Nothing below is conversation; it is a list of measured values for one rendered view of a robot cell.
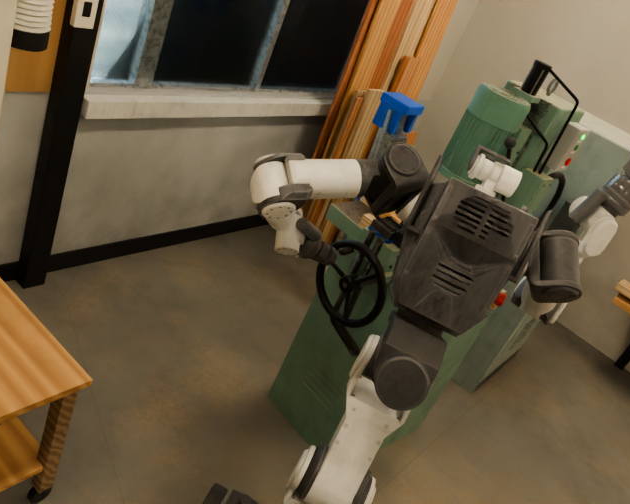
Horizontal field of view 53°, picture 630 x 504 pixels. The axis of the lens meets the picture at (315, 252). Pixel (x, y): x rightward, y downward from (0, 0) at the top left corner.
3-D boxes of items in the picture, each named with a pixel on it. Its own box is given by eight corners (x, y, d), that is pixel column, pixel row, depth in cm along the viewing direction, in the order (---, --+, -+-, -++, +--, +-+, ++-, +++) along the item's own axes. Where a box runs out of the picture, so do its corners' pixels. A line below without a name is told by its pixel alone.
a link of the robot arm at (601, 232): (623, 223, 156) (594, 265, 163) (602, 203, 162) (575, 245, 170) (604, 220, 153) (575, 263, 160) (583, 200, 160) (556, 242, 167)
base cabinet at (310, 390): (264, 395, 265) (327, 261, 232) (352, 362, 308) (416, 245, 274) (334, 476, 243) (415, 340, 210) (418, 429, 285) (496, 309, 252)
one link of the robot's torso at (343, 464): (349, 539, 152) (439, 378, 141) (284, 504, 153) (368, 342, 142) (356, 503, 166) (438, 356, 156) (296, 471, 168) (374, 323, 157)
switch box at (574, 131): (540, 162, 219) (565, 120, 211) (551, 162, 226) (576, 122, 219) (554, 171, 216) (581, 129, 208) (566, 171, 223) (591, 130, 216)
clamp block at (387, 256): (352, 248, 212) (362, 226, 208) (376, 244, 222) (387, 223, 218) (382, 274, 205) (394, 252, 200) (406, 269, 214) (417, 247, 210)
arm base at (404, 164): (412, 200, 138) (441, 173, 144) (372, 158, 139) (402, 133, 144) (384, 228, 151) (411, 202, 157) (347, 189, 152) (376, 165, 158)
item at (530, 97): (502, 105, 208) (529, 56, 200) (513, 106, 214) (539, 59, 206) (521, 116, 204) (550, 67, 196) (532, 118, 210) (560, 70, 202)
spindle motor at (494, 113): (426, 165, 209) (471, 78, 194) (453, 165, 222) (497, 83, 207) (466, 194, 200) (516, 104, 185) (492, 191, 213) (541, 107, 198)
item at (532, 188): (502, 205, 220) (524, 167, 213) (513, 203, 226) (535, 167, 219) (521, 218, 215) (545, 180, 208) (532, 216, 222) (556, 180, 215)
